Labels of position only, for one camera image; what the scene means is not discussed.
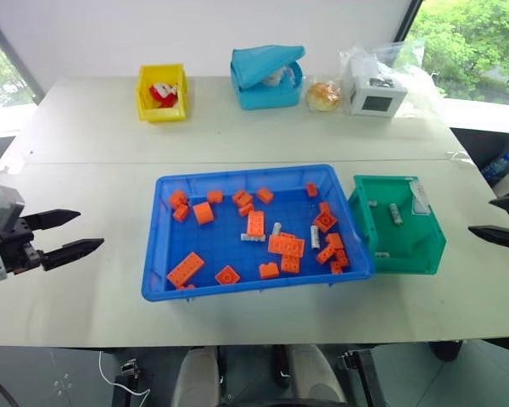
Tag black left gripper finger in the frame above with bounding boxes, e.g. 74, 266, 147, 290
20, 209, 82, 232
36, 237, 106, 273

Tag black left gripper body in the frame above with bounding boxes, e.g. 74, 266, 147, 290
0, 216, 42, 276

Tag green plastic bin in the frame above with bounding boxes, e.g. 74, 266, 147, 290
348, 174, 448, 276

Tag plastic water bottle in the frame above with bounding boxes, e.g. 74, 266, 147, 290
480, 153, 509, 180

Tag long orange block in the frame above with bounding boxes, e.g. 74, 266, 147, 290
165, 251, 206, 289
245, 210, 267, 238

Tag black table foot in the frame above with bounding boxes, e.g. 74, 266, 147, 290
429, 338, 465, 363

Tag yellow plastic bin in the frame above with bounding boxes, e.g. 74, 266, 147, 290
135, 63, 190, 125

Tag clear plastic bag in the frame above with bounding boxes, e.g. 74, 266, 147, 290
338, 38, 445, 122

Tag red and white parts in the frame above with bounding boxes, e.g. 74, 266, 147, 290
148, 81, 180, 109

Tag blue plastic tray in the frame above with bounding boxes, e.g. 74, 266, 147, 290
141, 164, 376, 304

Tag white cube device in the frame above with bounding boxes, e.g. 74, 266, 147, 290
348, 57, 409, 117

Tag grey rounded robot leg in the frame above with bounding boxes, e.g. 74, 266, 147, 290
171, 344, 221, 407
287, 343, 348, 407

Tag orange plastic building brick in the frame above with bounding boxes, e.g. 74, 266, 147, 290
266, 231, 306, 258

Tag bread roll in plastic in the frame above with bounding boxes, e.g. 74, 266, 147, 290
305, 80, 343, 114

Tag light blue fabric case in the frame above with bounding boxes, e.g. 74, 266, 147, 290
229, 43, 307, 112

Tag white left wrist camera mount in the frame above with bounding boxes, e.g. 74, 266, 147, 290
0, 179, 27, 282

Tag white string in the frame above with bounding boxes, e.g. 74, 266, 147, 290
444, 150, 473, 167

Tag white cable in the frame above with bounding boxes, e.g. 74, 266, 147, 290
98, 348, 150, 399

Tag black window frame post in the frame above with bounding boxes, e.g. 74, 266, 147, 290
400, 0, 425, 43
0, 6, 44, 106

